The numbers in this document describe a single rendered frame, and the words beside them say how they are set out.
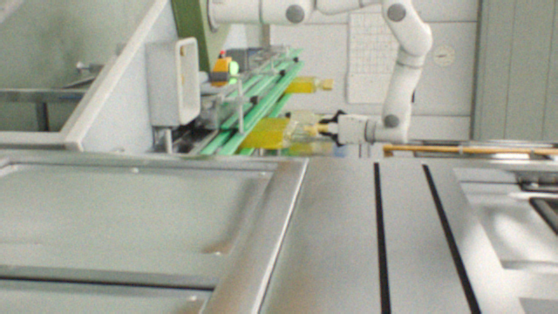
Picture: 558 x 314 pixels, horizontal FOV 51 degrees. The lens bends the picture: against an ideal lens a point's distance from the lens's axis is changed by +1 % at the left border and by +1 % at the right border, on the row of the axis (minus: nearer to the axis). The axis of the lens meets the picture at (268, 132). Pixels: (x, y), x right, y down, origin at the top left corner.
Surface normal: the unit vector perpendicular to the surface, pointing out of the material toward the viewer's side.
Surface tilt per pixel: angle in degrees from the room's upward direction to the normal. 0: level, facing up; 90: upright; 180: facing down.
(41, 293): 90
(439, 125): 90
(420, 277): 90
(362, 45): 90
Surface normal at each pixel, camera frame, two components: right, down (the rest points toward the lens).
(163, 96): -0.16, 0.23
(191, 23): -0.14, 0.62
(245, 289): -0.02, -0.97
